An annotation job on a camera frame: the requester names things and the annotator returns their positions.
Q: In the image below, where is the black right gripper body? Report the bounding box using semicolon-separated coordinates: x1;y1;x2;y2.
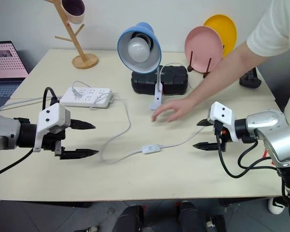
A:
213;119;231;153

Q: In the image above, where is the pink cup purple inside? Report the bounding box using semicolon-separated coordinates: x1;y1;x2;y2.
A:
60;0;86;25

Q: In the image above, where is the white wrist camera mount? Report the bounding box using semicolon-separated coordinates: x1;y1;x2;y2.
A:
206;101;240;143
33;103;71;153

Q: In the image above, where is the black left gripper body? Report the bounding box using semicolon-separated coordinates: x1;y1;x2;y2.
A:
41;130;67;158

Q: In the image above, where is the laptop with pink screen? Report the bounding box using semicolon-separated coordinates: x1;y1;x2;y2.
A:
0;41;29;100

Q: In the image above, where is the black handheld device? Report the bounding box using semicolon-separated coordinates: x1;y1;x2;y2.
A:
239;67;262;89

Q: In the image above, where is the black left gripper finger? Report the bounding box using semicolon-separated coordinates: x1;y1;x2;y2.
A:
70;118;97;131
59;148;100;160

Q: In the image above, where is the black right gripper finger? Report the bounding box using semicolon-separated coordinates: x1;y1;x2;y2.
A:
196;118;214;127
192;142;219;152

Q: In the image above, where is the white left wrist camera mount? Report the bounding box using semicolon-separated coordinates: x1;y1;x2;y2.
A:
33;103;71;153

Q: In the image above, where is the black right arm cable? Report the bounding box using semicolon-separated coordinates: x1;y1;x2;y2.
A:
214;125;280;179

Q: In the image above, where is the white cord with switch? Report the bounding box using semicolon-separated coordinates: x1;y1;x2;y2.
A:
90;62;205;164

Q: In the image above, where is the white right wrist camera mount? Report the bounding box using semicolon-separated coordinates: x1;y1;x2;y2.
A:
206;101;240;143

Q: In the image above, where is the black plastic case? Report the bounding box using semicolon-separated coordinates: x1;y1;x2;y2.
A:
130;64;189;96

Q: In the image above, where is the grey power strip cable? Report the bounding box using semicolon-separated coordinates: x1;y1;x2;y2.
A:
0;96;63;113

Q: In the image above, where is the blue desk lamp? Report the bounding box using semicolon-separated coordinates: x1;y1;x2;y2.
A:
117;22;165;111

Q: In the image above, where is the person's bare hand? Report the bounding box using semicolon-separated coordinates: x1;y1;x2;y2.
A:
151;97;197;123

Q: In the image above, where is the pink plate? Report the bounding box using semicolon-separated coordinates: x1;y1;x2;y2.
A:
184;26;224;73

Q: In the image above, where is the white inline cord switch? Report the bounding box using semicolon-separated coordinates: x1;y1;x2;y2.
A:
141;143;160;155

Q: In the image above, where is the dark brown plate stand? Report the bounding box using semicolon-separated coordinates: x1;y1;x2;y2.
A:
187;44;225;79

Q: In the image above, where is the white shoe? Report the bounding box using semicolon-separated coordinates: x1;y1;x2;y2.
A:
267;196;287;215

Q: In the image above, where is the white power strip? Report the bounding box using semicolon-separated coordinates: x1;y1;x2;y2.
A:
59;87;115;108

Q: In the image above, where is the dark rounded shape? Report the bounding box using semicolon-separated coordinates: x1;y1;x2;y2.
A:
178;200;206;232
113;204;145;232

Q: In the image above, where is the yellow plate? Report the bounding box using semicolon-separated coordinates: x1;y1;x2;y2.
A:
203;14;238;59

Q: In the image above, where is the wooden mug tree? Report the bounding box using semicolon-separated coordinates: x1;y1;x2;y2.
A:
43;0;99;70

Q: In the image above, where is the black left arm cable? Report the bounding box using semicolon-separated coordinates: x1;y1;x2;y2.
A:
0;87;58;180

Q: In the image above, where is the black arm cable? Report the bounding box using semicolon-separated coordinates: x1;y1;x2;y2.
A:
214;125;280;179
0;87;58;180

